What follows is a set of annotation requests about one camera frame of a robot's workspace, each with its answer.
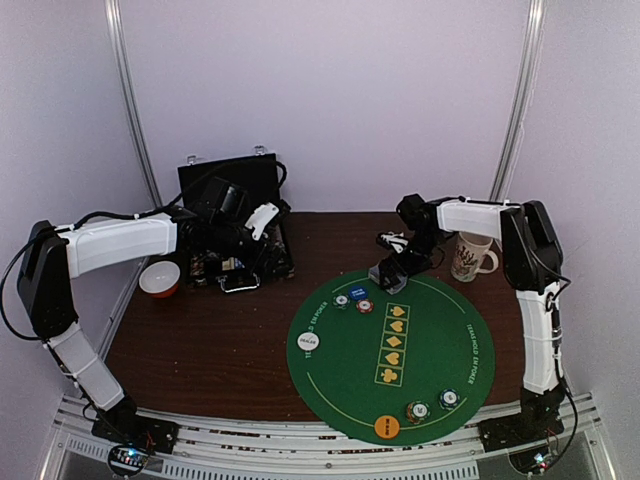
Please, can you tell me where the deck of cards clear box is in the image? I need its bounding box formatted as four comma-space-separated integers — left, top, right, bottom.
368, 265, 408, 295

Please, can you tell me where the blue small blind button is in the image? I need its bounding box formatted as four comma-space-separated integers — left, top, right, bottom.
348, 286, 369, 304

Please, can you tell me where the green twenty chip stack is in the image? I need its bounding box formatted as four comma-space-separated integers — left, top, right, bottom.
332, 294, 350, 310

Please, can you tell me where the white dealer button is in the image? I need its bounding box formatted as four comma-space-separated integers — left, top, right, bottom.
296, 331, 320, 352

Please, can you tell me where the orange big blind button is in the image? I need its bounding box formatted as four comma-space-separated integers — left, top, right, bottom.
374, 415, 401, 440

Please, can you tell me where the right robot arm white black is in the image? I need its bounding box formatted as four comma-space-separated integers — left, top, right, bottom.
369, 194, 569, 442

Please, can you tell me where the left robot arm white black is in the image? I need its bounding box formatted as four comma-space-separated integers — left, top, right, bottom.
1, 165, 291, 444

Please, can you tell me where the blue texas holdem card deck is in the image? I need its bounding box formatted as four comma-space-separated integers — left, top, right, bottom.
221, 257, 248, 273

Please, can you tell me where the white patterned mug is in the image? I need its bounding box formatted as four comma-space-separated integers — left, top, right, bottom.
451, 232, 499, 283

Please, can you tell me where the chip row in case left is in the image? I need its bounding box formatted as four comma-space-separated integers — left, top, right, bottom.
189, 252, 208, 279

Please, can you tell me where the black poker chip case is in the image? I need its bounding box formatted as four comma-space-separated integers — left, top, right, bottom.
177, 153, 295, 293

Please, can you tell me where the white orange bowl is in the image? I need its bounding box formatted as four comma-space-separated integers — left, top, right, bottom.
138, 261, 181, 299

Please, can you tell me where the round green poker mat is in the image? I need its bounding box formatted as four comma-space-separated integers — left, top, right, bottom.
287, 270, 496, 446

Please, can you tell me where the right circuit board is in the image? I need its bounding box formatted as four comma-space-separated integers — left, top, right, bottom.
510, 447, 556, 475

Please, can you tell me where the circuit board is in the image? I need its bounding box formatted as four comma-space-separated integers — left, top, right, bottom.
107, 445, 150, 477
510, 447, 556, 475

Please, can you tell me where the left circuit board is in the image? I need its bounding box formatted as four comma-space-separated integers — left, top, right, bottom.
107, 445, 150, 477

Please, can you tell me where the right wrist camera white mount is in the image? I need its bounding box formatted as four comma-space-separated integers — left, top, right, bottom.
376, 232, 409, 254

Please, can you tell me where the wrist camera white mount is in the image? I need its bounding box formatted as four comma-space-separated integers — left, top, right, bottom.
376, 232, 409, 254
244, 202, 280, 241

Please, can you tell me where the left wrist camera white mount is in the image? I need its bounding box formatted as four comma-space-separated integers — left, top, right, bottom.
244, 202, 280, 241

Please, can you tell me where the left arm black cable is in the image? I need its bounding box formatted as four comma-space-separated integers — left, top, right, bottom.
74, 159, 291, 224

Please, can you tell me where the right aluminium frame post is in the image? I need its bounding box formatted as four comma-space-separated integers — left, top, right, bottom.
489, 0, 547, 202

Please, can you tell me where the aluminium frame post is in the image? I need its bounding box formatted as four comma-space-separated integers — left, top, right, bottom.
103, 0, 169, 221
489, 0, 547, 202

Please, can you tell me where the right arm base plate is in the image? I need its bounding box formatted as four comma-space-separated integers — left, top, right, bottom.
478, 414, 565, 452

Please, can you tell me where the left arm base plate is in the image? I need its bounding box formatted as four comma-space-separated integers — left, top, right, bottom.
91, 415, 179, 454

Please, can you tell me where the left aluminium frame post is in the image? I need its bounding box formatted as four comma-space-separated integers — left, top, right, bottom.
103, 0, 169, 221

